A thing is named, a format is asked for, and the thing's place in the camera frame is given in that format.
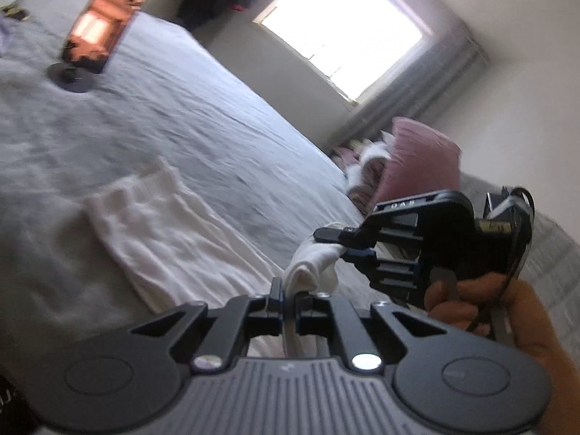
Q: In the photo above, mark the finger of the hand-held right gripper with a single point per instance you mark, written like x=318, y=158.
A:
x=330, y=235
x=358, y=256

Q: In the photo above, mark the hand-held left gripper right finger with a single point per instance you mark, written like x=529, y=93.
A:
x=304, y=310

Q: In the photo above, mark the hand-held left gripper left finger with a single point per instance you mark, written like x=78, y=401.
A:
x=275, y=299

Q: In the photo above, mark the white pants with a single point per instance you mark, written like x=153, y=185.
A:
x=172, y=244

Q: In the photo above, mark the person's right hand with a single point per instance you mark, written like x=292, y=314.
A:
x=512, y=312

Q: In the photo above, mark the pink pillow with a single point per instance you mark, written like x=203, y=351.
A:
x=417, y=158

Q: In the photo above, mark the grey curtain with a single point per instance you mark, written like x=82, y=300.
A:
x=408, y=81

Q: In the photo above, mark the grey sheeted bed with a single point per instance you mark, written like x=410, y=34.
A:
x=181, y=99

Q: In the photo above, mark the window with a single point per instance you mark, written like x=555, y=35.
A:
x=353, y=27

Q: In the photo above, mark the black round phone stand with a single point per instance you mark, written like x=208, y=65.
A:
x=72, y=79

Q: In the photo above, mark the small yellow black tool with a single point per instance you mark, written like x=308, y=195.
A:
x=13, y=10

